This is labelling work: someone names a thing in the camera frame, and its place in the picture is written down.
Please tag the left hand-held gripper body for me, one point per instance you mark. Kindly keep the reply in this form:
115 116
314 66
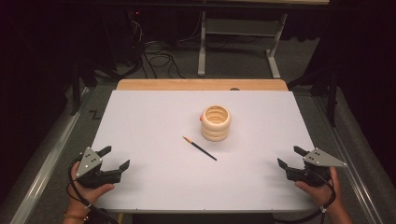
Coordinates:
88 161

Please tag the aluminium floor rail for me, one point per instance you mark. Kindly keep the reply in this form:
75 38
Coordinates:
351 168
43 174

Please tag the black metal stand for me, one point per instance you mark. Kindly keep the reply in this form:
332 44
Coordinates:
332 99
75 90

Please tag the black pencil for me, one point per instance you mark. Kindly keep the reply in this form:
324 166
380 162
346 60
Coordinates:
200 149

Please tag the person's left hand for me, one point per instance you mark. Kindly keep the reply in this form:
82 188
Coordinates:
85 194

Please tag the white metal desk frame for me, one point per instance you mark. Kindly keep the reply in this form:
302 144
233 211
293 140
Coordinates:
201 53

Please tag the person's right hand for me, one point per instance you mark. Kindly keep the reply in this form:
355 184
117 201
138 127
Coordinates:
323 194

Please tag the white table mat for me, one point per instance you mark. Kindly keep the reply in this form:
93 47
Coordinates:
155 180

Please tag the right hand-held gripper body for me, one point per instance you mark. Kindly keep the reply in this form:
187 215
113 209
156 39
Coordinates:
317 160

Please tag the wooden table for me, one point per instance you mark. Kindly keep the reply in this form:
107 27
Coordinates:
186 84

